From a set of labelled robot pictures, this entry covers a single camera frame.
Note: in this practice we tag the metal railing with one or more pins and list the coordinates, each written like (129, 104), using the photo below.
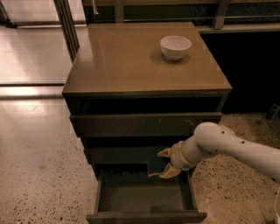
(214, 13)

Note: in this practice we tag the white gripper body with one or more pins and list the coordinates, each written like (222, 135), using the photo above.
(177, 157)

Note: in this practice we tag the metal door frame post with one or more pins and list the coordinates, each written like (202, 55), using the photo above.
(67, 25)

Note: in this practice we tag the white ceramic bowl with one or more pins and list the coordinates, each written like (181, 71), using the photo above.
(175, 47)

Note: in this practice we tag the dark sponge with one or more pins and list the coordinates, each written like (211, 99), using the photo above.
(156, 165)

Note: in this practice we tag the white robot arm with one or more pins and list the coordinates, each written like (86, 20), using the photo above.
(210, 139)

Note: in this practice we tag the middle drawer front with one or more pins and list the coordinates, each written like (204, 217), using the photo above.
(121, 155)

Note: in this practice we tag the brown drawer cabinet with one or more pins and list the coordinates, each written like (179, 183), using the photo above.
(120, 69)

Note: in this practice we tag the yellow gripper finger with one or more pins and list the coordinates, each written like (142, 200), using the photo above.
(169, 172)
(166, 153)

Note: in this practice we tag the small dark floor object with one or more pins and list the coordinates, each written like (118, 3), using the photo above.
(275, 109)

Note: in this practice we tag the top drawer front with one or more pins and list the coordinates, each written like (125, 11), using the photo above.
(141, 125)

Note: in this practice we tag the open bottom drawer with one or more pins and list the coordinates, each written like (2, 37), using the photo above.
(134, 198)

